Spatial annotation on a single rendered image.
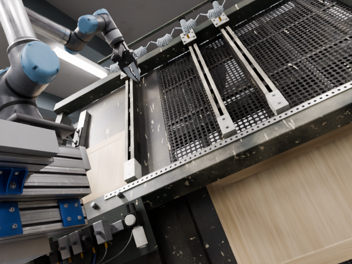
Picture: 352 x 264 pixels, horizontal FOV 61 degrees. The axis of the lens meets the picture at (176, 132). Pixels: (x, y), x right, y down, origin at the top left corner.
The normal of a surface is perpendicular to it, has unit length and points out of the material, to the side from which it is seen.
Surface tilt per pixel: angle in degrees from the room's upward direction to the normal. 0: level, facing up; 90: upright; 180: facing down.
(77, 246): 90
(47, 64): 98
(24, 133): 90
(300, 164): 90
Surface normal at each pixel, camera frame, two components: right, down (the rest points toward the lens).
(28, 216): 0.83, -0.45
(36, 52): 0.76, -0.36
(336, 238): -0.31, -0.22
